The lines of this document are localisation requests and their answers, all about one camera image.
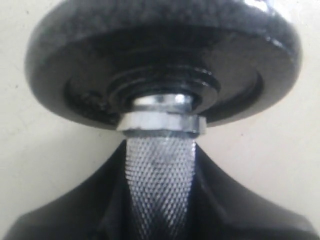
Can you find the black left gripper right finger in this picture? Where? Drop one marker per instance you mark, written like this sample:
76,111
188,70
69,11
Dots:
221,208

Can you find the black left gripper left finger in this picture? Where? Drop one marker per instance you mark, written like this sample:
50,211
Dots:
100,208

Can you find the chrome dumbbell bar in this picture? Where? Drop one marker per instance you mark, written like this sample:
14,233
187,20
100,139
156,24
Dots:
160,162

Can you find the black far weight plate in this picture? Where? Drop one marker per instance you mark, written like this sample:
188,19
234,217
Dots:
87,60

